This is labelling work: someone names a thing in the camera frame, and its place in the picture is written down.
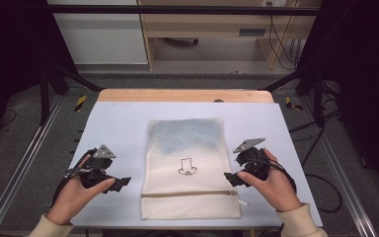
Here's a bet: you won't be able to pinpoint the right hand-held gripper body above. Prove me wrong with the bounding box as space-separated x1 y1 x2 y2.
232 136 273 182

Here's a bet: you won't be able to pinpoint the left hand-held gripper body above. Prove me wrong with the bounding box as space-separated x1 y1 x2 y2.
77 143 117 191

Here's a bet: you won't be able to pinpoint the cream mesh laundry bag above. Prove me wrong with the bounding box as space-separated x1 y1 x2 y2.
140 117 250 221

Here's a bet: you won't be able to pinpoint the person's right hand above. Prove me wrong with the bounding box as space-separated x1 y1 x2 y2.
236 147 304 213

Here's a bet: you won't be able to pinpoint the person's left hand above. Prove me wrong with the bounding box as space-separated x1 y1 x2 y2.
45 155 116 227

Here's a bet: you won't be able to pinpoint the white table board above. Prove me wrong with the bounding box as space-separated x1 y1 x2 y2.
68 101 324 230

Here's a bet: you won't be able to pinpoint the yellow clamp right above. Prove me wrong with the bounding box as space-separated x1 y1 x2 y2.
284 95 304 112

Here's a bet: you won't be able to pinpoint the yellow clamp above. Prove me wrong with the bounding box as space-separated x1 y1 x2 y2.
284 95 304 112
74 94 89 114

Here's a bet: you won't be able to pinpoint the yellow clamp left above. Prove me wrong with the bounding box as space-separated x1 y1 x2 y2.
74 94 89 114

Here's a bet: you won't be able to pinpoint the wooden table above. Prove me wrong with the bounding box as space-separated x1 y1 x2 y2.
97 88 274 104

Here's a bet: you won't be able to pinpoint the grey desk label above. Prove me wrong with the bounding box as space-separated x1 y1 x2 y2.
238 28 267 38

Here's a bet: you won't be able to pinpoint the white cabinet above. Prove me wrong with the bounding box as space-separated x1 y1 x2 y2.
46 0 149 66

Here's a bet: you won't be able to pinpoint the black curtain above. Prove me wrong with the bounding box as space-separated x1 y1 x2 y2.
297 0 379 201
0 0 78 159

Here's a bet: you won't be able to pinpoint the wooden desk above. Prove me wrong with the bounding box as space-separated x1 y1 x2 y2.
136 0 324 71

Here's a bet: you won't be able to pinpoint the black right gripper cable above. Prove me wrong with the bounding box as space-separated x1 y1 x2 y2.
245 157 298 196

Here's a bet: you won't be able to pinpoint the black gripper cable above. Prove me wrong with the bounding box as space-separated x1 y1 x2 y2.
50 147 99 208
245 157 298 196

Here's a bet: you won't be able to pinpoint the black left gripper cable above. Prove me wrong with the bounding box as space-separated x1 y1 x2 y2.
50 147 99 208

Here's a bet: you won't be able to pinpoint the aluminium floor rail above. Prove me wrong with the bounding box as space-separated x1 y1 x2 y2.
299 96 379 237
0 94 64 237

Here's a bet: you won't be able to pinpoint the black frame strut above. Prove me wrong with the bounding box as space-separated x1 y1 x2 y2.
262 62 328 128
38 62 104 126

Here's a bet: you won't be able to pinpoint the thin black floor cable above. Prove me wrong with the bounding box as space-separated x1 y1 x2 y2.
0 108 19 128

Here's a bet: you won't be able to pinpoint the black hanging cables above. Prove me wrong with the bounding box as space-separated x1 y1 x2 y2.
266 1 306 71

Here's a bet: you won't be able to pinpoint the black horizontal frame bar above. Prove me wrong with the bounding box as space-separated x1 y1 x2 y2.
47 4 322 17

